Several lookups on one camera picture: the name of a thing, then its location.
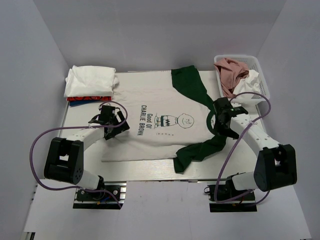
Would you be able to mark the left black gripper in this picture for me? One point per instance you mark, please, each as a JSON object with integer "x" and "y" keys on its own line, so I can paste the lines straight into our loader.
{"x": 120, "y": 129}

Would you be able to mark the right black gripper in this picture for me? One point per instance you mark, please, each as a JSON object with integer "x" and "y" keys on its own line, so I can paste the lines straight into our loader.
{"x": 218, "y": 130}

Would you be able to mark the white green Charlie Brown t-shirt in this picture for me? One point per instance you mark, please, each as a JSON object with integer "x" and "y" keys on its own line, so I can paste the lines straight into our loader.
{"x": 169, "y": 118}

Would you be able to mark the pink t-shirt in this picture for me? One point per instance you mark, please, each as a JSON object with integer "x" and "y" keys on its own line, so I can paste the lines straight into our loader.
{"x": 230, "y": 72}

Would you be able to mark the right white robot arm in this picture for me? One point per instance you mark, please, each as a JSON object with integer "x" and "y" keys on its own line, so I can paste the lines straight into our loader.
{"x": 275, "y": 166}

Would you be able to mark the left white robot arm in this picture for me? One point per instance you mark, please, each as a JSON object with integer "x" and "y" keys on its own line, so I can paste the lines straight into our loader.
{"x": 65, "y": 159}

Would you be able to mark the folded red t-shirt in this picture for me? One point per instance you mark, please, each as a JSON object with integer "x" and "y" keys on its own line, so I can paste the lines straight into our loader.
{"x": 89, "y": 98}

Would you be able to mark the folded blue t-shirt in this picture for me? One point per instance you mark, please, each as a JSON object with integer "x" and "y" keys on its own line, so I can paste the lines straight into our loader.
{"x": 82, "y": 102}

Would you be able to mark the folded white t-shirt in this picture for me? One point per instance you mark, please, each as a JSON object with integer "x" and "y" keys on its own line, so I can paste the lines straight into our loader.
{"x": 90, "y": 81}

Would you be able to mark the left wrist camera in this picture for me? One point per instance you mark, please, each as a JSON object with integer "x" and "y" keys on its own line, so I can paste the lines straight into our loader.
{"x": 109, "y": 104}

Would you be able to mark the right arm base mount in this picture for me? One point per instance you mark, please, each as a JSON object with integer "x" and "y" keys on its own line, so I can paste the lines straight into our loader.
{"x": 230, "y": 200}

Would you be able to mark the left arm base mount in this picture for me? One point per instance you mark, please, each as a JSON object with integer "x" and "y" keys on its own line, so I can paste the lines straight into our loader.
{"x": 101, "y": 200}

